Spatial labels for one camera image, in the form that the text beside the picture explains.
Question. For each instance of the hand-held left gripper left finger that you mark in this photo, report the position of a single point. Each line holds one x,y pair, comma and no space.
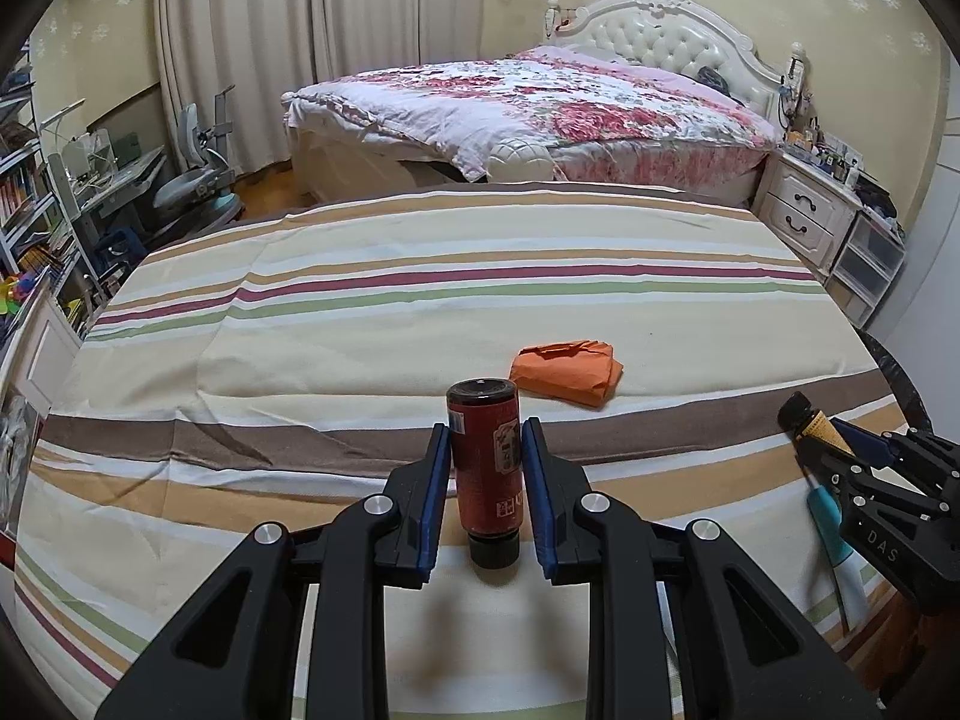
435,495

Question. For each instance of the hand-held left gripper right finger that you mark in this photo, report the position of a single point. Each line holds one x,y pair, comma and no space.
538,495

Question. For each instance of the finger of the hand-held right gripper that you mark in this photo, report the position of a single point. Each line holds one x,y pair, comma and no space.
821,469
862,444

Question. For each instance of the amber bottle with black cap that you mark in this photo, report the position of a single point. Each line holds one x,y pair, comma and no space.
814,424

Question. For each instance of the red bottle with black cap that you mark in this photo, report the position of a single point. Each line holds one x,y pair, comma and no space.
484,465

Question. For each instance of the black trash bag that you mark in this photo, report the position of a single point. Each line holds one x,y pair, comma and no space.
904,382

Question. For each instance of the teal and white tube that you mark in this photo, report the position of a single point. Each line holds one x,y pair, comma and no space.
825,525

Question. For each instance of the folded orange cloth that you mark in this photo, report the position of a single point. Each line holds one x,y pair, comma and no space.
566,375

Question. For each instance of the striped tablecloth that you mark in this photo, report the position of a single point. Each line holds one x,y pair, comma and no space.
375,330

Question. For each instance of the white wardrobe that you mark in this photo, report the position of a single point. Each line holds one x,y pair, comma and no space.
934,277

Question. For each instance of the clear plastic drawer unit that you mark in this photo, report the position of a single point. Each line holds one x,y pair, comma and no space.
866,262

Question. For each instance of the white nightstand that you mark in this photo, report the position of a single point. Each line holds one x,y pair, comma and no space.
802,210

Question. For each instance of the dark bag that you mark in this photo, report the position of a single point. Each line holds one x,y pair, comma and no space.
877,199

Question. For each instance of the cluster of small bottles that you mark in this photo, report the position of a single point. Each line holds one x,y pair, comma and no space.
825,154

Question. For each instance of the floral blanket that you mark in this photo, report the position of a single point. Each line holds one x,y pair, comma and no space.
525,105

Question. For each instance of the grey office chair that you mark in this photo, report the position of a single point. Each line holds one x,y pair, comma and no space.
199,180

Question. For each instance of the white low cabinet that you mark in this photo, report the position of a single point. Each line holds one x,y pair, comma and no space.
41,352

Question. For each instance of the framed picture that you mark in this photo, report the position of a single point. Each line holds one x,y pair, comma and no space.
15,465

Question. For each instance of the grey desk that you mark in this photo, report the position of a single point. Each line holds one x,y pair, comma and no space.
105,195

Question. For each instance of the white bed with tufted headboard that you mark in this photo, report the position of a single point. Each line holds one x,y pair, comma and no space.
660,37

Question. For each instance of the beige curtain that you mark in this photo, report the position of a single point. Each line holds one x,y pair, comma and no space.
397,7
240,37

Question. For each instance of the bookshelf with books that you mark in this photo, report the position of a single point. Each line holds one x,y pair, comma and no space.
26,195

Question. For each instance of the white desk lamp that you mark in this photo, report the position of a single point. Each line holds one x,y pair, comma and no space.
64,116

